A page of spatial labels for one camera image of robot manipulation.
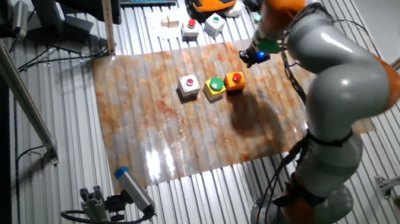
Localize yellow box green mushroom button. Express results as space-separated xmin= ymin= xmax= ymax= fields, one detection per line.
xmin=201 ymin=74 xmax=228 ymax=103

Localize silver camera blue cap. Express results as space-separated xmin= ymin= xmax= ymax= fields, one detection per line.
xmin=109 ymin=164 xmax=162 ymax=216

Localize upright aluminium profile strut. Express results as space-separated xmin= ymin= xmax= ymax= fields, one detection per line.
xmin=85 ymin=0 xmax=123 ymax=56

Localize large wooden block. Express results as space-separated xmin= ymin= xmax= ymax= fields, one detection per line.
xmin=166 ymin=15 xmax=181 ymax=30

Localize black camera cable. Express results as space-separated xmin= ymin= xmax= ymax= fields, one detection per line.
xmin=59 ymin=201 xmax=155 ymax=224

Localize grey box small green button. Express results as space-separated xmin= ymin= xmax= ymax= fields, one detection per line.
xmin=203 ymin=11 xmax=227 ymax=39

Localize marble pattern mat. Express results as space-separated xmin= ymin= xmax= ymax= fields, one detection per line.
xmin=77 ymin=21 xmax=386 ymax=224

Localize silver cylindrical camera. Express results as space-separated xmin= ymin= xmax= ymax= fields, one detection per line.
xmin=9 ymin=0 xmax=31 ymax=40

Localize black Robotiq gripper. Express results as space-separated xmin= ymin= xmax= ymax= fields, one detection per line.
xmin=238 ymin=47 xmax=272 ymax=71

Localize short aluminium camera mount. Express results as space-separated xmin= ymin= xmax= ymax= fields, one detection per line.
xmin=74 ymin=183 xmax=126 ymax=224

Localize orange box red mushroom button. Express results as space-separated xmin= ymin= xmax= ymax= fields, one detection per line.
xmin=222 ymin=69 xmax=247 ymax=95

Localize black table cables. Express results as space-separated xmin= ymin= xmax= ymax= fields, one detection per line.
xmin=17 ymin=34 xmax=112 ymax=82

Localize grey box red mushroom button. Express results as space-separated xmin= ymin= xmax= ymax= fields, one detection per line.
xmin=179 ymin=17 xmax=202 ymax=44

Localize white paper sheet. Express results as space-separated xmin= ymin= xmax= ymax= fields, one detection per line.
xmin=143 ymin=5 xmax=189 ymax=43

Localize long aluminium frame beam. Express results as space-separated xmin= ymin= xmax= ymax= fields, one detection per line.
xmin=0 ymin=2 xmax=78 ymax=166

